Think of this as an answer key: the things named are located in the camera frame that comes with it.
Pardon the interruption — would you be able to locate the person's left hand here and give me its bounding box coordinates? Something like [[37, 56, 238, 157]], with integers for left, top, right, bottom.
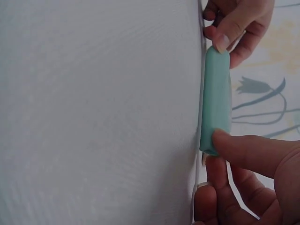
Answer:
[[202, 0, 275, 70]]

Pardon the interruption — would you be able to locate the person's right hand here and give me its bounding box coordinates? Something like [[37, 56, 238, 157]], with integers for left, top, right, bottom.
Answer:
[[193, 128, 300, 225]]

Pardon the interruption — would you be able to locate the teal plastic clip bar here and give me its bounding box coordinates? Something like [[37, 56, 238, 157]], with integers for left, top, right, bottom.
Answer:
[[199, 45, 233, 158]]

